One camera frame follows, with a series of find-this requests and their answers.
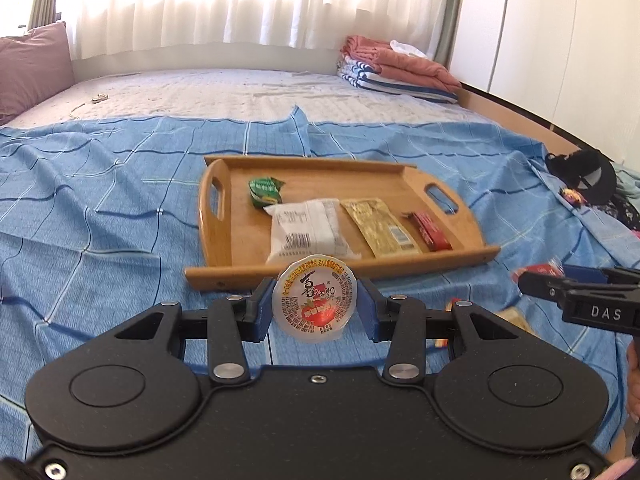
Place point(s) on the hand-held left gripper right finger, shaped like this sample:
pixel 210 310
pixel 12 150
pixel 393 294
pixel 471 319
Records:
pixel 367 312

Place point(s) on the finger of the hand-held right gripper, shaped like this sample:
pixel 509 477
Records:
pixel 542 287
pixel 600 276

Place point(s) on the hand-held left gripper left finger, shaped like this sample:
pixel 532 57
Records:
pixel 261 312

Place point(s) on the red biscuit packet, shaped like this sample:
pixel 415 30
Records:
pixel 537 269

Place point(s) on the jelly cup with red label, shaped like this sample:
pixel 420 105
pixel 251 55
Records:
pixel 315 300

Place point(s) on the tan snack pouch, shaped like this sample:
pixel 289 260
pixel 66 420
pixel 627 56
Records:
pixel 380 225

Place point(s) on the white bread packet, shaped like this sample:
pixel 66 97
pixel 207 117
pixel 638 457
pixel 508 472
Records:
pixel 305 230

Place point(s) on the red wafer bar packet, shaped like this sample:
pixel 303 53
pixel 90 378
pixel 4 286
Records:
pixel 432 232

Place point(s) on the green snack packet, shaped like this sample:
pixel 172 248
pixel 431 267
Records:
pixel 265 191

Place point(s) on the wooden tray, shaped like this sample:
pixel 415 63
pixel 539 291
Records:
pixel 310 185

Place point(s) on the person's right hand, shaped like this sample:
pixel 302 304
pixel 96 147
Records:
pixel 635 385

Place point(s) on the floral dark cloth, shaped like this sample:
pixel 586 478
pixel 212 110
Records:
pixel 622 212

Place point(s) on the grey-green garment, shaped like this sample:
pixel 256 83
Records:
pixel 629 180

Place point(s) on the black cap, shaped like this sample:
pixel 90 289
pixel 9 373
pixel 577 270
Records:
pixel 590 175

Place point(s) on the blue checked bedsheet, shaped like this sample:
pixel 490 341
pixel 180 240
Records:
pixel 100 200

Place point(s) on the white mattress pad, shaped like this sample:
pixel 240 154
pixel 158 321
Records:
pixel 200 95

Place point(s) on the folded blue striped blanket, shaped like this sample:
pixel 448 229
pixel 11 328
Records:
pixel 395 87

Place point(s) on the white wardrobe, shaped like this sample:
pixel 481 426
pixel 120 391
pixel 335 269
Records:
pixel 560 35

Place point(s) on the folded salmon blanket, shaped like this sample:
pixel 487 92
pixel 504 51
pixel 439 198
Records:
pixel 405 65

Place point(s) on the white cloth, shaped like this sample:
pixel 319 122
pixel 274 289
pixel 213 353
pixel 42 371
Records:
pixel 407 47

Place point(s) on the white sheer curtain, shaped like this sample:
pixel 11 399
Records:
pixel 250 5

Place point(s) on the pink pillow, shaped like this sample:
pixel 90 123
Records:
pixel 30 70

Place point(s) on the wooden bed frame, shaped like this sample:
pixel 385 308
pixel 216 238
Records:
pixel 520 115

